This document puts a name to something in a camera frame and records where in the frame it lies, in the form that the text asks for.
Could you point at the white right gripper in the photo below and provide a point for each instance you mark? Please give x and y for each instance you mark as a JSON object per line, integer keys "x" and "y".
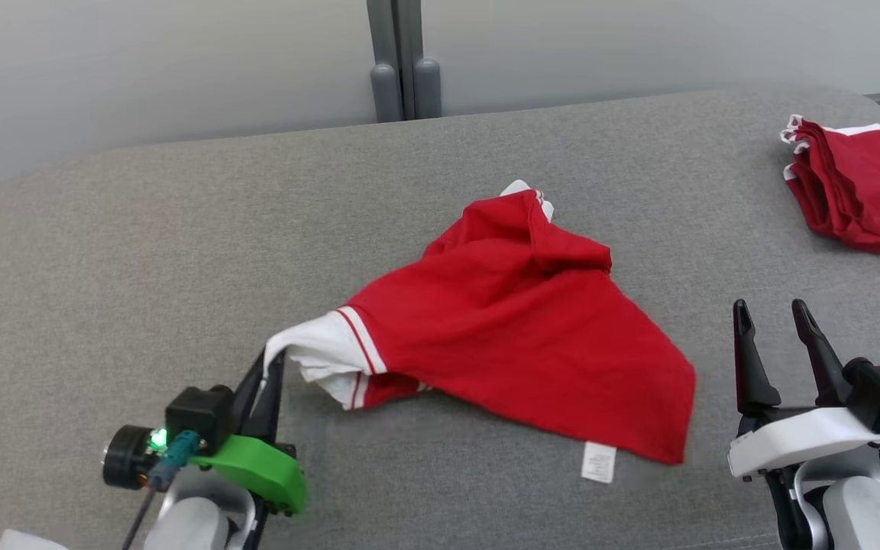
{"x": 799, "y": 439}

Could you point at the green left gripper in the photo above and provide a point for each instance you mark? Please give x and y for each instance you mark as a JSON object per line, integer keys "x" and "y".
{"x": 260, "y": 470}

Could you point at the red shorts with white trim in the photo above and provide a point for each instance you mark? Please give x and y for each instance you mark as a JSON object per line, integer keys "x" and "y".
{"x": 868, "y": 191}

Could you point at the red jersey with white trim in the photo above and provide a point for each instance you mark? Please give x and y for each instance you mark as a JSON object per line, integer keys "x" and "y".
{"x": 516, "y": 336}

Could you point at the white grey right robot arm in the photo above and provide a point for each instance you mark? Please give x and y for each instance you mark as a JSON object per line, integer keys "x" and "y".
{"x": 860, "y": 512}

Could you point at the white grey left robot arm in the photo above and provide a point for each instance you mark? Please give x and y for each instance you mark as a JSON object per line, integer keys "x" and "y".
{"x": 195, "y": 523}

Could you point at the grey fabric sofa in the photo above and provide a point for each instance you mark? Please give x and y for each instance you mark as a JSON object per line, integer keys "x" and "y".
{"x": 180, "y": 267}

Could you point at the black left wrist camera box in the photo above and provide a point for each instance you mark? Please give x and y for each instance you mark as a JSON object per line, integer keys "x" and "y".
{"x": 199, "y": 416}

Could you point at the grey partition post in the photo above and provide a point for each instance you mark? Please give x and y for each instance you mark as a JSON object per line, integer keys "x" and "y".
{"x": 403, "y": 53}

